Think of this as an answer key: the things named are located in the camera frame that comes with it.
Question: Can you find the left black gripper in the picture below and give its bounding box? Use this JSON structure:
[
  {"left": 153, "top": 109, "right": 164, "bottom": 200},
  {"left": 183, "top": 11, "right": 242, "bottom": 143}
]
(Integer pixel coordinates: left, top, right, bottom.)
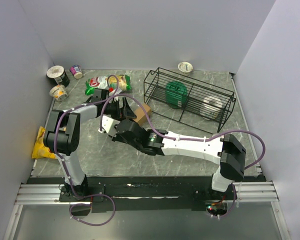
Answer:
[{"left": 102, "top": 97, "right": 136, "bottom": 121}]

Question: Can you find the brown cardboard express box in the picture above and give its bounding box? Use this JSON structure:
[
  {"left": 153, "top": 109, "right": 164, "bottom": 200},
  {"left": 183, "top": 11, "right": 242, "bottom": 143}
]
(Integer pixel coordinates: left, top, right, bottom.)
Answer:
[{"left": 133, "top": 103, "right": 152, "bottom": 126}]

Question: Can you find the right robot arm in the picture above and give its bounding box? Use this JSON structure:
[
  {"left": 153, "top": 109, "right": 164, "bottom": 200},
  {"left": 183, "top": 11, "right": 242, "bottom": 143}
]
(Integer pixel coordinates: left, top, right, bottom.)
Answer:
[{"left": 104, "top": 119, "right": 246, "bottom": 200}]

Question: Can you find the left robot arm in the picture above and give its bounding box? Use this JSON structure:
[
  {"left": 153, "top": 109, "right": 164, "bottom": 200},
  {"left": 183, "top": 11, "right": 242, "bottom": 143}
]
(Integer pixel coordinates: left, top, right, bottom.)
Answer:
[{"left": 43, "top": 89, "right": 137, "bottom": 201}]

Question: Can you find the green white chips bag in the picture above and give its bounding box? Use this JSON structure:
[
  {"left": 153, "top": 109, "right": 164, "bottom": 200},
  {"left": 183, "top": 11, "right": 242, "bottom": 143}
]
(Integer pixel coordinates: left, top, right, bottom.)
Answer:
[{"left": 85, "top": 74, "right": 131, "bottom": 96}]

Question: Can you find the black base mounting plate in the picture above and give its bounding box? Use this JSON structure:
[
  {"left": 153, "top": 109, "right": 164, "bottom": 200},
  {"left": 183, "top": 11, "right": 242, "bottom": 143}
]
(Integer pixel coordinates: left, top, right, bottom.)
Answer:
[{"left": 59, "top": 176, "right": 237, "bottom": 213}]

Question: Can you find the purple yogurt cup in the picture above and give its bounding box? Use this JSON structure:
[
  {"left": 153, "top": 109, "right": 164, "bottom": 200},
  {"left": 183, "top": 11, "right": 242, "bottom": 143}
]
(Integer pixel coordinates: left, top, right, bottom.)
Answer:
[{"left": 69, "top": 64, "right": 83, "bottom": 79}]

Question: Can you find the orange white yogurt cup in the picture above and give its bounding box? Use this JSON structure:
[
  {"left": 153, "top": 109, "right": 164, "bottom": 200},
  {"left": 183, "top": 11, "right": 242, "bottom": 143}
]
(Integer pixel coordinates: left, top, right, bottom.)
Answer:
[{"left": 49, "top": 84, "right": 68, "bottom": 102}]

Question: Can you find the white tape roll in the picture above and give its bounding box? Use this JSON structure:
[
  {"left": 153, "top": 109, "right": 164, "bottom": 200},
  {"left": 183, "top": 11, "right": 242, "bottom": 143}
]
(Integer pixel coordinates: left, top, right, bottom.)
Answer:
[{"left": 199, "top": 96, "right": 224, "bottom": 120}]

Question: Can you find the black tall yogurt cup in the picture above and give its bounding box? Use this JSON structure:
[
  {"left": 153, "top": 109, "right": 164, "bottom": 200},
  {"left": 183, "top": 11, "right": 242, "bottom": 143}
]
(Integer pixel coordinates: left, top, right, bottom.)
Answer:
[{"left": 46, "top": 65, "right": 70, "bottom": 87}]

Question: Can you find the yellow snack bag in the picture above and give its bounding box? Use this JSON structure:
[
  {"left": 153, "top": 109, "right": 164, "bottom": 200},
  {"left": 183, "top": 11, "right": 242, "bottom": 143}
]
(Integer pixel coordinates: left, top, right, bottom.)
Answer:
[{"left": 31, "top": 126, "right": 57, "bottom": 159}]

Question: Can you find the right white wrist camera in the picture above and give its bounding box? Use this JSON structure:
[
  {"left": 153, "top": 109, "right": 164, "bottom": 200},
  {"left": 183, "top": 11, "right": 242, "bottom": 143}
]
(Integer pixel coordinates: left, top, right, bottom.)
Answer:
[{"left": 98, "top": 115, "right": 120, "bottom": 137}]

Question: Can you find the black wire rack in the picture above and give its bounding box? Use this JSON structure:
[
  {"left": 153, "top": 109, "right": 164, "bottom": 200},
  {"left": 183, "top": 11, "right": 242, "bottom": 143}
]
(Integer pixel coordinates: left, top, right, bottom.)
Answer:
[{"left": 143, "top": 67, "right": 236, "bottom": 134}]

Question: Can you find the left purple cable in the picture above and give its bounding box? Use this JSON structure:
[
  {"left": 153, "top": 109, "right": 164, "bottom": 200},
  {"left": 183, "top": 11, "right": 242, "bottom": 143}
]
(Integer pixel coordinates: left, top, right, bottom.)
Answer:
[{"left": 53, "top": 74, "right": 121, "bottom": 228}]

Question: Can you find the aluminium frame rail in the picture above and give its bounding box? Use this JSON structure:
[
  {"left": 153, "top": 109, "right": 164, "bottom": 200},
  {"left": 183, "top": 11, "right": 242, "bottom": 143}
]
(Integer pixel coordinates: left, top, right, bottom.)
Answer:
[{"left": 4, "top": 181, "right": 291, "bottom": 240}]

